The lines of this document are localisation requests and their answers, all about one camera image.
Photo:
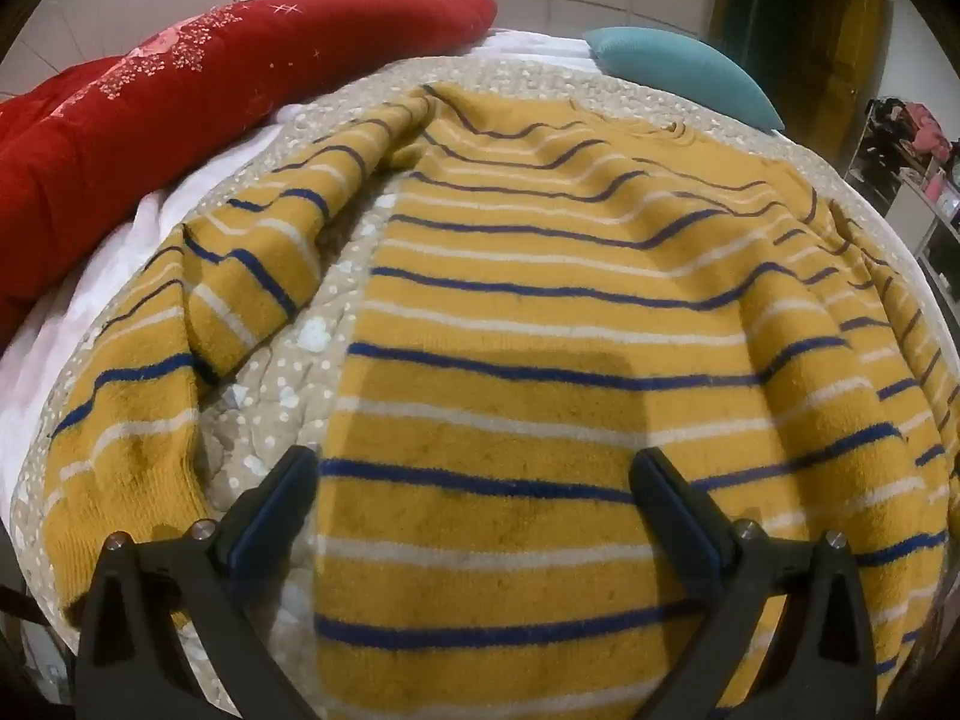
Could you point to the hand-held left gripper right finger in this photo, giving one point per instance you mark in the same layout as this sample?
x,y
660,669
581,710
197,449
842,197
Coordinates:
x,y
675,516

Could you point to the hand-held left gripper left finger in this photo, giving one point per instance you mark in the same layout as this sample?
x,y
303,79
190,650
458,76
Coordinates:
x,y
264,516

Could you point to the yellow striped sweater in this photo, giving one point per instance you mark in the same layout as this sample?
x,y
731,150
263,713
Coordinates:
x,y
525,277

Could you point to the beige dotted quilt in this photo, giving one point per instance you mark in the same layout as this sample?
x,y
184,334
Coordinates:
x,y
300,367

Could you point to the cluttered shelf unit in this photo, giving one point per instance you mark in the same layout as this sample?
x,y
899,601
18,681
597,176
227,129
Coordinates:
x,y
930,217

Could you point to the red patterned quilt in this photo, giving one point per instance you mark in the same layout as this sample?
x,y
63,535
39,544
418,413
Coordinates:
x,y
150,105

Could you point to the teal pillow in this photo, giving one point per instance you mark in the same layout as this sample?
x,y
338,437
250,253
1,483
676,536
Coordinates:
x,y
675,64

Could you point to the pink cloth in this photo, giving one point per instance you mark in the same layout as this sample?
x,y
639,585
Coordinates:
x,y
924,131

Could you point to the dark wooden door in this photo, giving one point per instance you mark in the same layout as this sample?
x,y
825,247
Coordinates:
x,y
810,37

